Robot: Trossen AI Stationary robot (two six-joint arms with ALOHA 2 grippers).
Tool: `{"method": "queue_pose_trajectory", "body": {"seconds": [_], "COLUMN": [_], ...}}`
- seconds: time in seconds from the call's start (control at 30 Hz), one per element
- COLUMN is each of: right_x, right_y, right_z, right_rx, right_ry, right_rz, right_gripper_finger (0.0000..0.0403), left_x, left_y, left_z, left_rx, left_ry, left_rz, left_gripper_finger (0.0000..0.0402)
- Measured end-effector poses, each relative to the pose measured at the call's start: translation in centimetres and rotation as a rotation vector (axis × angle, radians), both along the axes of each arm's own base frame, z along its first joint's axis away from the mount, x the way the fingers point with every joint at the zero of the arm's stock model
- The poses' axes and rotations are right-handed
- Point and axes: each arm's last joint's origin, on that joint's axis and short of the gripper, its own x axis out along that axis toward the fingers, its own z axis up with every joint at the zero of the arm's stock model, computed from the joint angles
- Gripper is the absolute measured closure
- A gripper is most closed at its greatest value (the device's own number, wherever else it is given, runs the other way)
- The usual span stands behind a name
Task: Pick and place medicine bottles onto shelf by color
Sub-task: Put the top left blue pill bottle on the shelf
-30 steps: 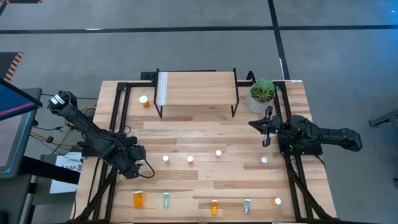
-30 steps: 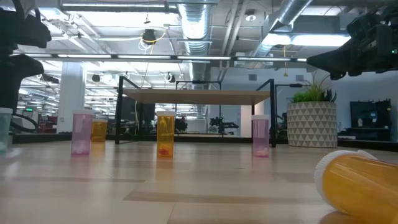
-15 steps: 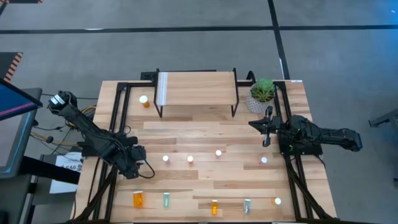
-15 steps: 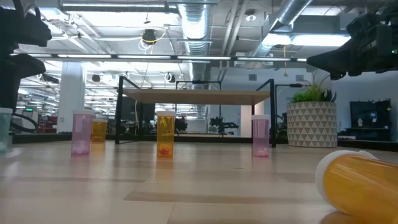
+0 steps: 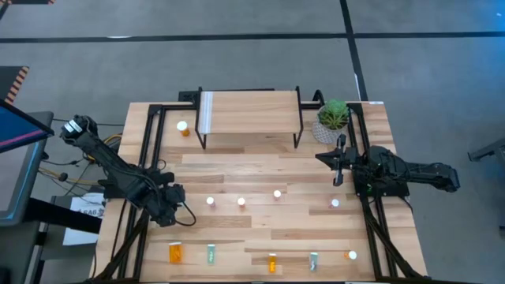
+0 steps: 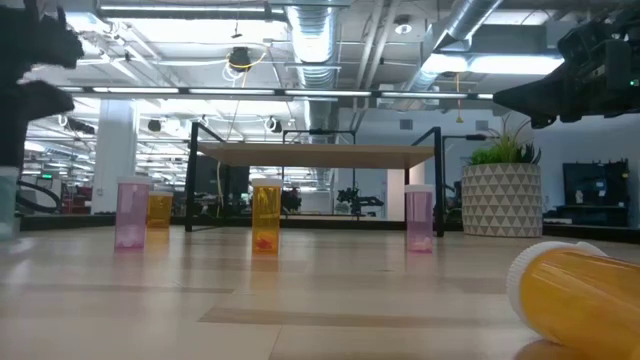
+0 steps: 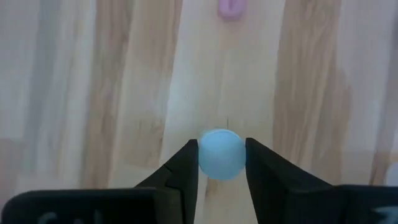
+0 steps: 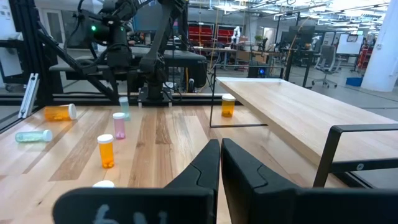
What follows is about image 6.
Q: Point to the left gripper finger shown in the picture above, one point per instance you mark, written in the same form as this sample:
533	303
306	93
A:
35	42
27	102

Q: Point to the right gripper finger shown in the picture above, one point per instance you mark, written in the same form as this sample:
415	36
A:
537	97
544	120

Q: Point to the green pill bottle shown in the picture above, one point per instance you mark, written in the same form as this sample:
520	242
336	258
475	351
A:
7	205

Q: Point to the pink pill bottle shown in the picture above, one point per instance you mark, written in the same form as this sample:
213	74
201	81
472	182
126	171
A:
419	220
131	215

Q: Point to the short orange pill bottle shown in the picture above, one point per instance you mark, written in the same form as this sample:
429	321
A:
161	212

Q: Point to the large orange pill bottle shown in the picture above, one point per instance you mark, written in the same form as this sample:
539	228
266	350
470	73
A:
580	300

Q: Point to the rectangular ceiling light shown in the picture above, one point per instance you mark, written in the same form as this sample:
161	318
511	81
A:
500	64

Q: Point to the black track light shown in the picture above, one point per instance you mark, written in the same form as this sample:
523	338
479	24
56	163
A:
80	125

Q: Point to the dark cabinet with monitor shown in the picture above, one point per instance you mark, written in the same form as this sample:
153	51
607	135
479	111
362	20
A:
595	190

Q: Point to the potted succulent patterned pot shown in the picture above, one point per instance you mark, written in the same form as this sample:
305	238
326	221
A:
501	200

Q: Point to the white building column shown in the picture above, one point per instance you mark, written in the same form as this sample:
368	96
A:
115	150

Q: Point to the red tool cabinet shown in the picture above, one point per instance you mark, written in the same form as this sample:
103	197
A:
80	200

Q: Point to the ceiling smoke detector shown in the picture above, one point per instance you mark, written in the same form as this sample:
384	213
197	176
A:
402	28

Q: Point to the long linear ceiling light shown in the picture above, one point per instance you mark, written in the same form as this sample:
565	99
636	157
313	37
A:
230	91

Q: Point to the small hanging ceiling sensor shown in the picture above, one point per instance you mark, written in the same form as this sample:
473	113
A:
236	34

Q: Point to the black ceiling dome device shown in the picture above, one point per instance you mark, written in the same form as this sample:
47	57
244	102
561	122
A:
240	57

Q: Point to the wall vent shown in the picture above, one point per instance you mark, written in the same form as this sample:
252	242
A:
406	124
481	125

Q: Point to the silver spiral ceiling duct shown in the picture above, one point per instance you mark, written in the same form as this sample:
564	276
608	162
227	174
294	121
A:
314	40
467	20

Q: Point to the black aluminium rig frame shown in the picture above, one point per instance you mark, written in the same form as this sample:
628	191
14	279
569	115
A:
75	222

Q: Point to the wooden shelf black frame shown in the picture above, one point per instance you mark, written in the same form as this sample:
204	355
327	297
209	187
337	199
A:
315	156

